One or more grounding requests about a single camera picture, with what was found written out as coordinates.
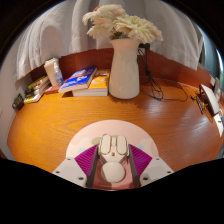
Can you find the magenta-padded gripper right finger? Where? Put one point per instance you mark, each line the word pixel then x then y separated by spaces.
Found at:
pixel 155 168

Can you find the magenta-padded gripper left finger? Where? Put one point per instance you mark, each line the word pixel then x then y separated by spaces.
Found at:
pixel 71 170

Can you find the white computer mouse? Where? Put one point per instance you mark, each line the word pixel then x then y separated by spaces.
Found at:
pixel 113 156

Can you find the red book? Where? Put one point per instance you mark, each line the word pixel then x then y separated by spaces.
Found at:
pixel 52 89

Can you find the dark mug with green inside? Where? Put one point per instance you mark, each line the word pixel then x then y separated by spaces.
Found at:
pixel 18 101

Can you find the white flat device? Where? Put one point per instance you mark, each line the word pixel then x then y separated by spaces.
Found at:
pixel 210 98

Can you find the blue book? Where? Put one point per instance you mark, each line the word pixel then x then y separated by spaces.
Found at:
pixel 78 79

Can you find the orange book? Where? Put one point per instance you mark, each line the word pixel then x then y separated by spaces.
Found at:
pixel 100 83

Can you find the yellow and black book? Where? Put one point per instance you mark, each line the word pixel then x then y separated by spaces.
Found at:
pixel 38 81

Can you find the cream tumbler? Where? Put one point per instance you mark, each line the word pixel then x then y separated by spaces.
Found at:
pixel 50 71

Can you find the white ceramic vase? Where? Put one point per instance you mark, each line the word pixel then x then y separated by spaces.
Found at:
pixel 125 70

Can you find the white pleated curtain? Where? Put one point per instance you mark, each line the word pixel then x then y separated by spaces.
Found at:
pixel 56 30

